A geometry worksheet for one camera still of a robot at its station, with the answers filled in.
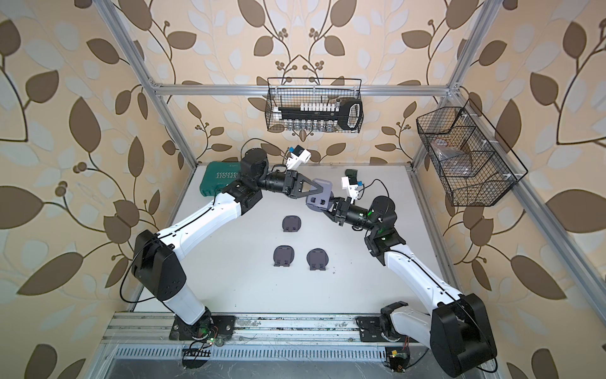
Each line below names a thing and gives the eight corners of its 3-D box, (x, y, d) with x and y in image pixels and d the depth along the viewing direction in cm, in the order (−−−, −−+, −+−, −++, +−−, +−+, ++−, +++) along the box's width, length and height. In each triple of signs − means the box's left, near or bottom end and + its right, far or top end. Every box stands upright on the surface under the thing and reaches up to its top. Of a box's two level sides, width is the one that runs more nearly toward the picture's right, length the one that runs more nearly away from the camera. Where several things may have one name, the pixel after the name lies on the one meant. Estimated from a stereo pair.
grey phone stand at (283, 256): (272, 266, 90) (272, 264, 88) (274, 247, 95) (274, 245, 93) (294, 266, 90) (293, 264, 88) (295, 247, 95) (294, 245, 93)
